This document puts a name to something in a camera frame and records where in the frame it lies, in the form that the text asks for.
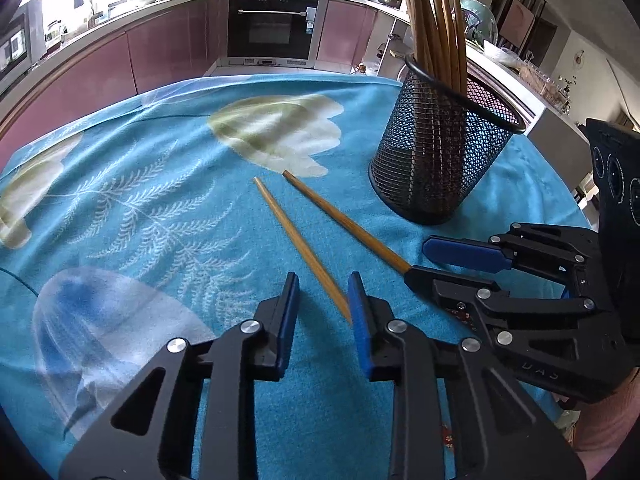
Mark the black mesh utensil holder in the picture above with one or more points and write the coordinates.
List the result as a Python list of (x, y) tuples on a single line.
[(440, 160)]

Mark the clear plastic container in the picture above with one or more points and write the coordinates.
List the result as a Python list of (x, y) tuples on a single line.
[(542, 84)]

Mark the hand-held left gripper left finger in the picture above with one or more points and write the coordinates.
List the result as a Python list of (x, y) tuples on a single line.
[(289, 310)]

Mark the short pink base cabinets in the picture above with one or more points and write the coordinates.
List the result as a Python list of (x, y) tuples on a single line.
[(345, 30)]

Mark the blue floral tablecloth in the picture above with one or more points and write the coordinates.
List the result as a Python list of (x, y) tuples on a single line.
[(150, 200)]

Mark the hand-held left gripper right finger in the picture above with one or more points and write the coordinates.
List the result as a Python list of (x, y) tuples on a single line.
[(359, 320)]

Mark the long pink base cabinets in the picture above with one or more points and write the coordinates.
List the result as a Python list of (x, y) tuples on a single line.
[(150, 45)]

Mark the bunch of bamboo chopsticks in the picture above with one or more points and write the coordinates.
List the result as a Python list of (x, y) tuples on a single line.
[(425, 20)]

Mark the white microwave oven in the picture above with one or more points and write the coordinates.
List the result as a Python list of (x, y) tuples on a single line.
[(12, 47)]

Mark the framed wall picture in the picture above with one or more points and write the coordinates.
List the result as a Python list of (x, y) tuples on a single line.
[(515, 20)]

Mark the green mesh food cover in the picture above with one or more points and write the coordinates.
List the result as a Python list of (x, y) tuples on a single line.
[(480, 20)]

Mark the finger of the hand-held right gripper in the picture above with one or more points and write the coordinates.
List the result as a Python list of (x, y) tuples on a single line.
[(465, 255), (450, 287)]

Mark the white bowl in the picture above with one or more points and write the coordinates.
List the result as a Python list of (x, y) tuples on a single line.
[(500, 52)]

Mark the light bamboo chopstick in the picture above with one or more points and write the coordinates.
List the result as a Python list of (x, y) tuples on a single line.
[(296, 240), (351, 224)]

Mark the black built-in oven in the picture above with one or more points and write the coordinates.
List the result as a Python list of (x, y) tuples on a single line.
[(272, 30)]

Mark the person's right forearm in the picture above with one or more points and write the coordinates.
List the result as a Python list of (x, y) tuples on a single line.
[(615, 425)]

